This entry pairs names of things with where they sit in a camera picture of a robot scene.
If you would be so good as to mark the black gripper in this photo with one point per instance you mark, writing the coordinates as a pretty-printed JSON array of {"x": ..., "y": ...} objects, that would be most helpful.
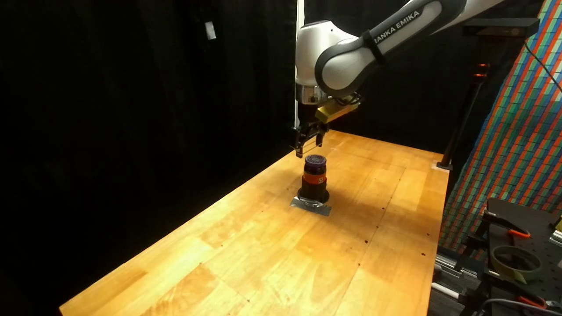
[{"x": 308, "y": 121}]

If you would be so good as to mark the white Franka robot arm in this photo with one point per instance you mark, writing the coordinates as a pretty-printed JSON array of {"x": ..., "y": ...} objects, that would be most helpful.
[{"x": 352, "y": 52}]

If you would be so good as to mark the dark upturned cup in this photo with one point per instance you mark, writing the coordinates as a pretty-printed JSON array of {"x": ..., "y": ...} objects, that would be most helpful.
[{"x": 315, "y": 167}]

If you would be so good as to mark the white vertical pole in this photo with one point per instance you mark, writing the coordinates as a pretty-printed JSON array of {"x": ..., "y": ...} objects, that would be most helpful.
[{"x": 301, "y": 12}]

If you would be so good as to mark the white tag on curtain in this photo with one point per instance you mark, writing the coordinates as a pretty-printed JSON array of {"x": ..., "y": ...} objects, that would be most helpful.
[{"x": 210, "y": 30}]

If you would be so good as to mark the black tripod stand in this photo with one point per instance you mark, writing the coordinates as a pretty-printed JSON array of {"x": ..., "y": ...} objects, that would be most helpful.
[{"x": 467, "y": 116}]

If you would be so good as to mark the orange clamp on stand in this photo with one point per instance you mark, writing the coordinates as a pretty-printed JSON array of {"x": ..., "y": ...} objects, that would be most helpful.
[{"x": 482, "y": 70}]

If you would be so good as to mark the green tape roll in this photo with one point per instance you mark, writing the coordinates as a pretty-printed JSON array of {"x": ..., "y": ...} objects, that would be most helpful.
[{"x": 498, "y": 263}]

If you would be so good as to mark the black equipment platform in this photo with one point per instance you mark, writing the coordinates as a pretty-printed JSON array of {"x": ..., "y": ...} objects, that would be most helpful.
[{"x": 528, "y": 219}]

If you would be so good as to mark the small grey base plate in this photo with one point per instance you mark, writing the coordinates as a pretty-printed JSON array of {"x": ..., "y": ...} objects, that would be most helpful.
[{"x": 310, "y": 205}]

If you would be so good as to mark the metal rail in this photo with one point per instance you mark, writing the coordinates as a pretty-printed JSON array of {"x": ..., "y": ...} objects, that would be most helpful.
[{"x": 458, "y": 277}]

